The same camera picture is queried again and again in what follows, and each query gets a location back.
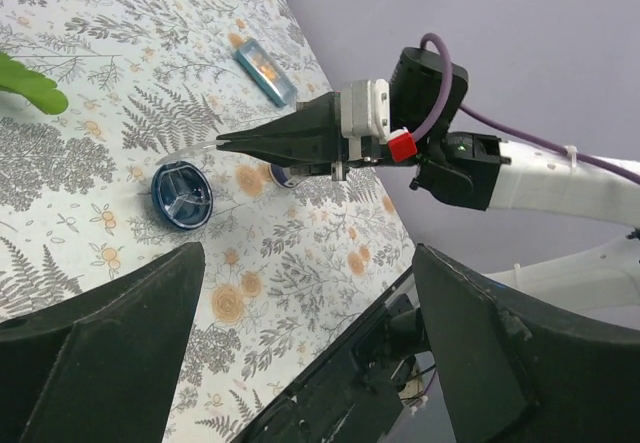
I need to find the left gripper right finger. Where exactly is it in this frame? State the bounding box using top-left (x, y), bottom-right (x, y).
top-left (412, 245), bottom-right (639, 442)

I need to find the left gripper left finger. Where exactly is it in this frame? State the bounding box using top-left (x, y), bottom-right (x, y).
top-left (1, 242), bottom-right (205, 442)

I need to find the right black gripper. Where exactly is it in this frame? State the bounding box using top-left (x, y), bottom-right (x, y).
top-left (215, 91), bottom-right (422, 181)

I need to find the blue round pill container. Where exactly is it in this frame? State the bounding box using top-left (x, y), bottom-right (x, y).
top-left (150, 161), bottom-right (214, 231)

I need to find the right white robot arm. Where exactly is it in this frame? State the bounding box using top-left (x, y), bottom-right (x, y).
top-left (216, 46), bottom-right (639, 311)

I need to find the small silver pill bottle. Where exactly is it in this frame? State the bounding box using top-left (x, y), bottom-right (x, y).
top-left (269, 164), bottom-right (304, 189)

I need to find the blue rectangular pill box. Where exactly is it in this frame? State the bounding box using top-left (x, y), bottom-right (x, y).
top-left (234, 38), bottom-right (297, 108)

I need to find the floral table mat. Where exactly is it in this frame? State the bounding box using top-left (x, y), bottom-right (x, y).
top-left (1, 0), bottom-right (414, 442)

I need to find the white toy radish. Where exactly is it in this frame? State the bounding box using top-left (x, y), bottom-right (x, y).
top-left (0, 53), bottom-right (69, 115)

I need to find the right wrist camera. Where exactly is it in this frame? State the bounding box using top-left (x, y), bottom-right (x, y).
top-left (339, 79), bottom-right (417, 162)

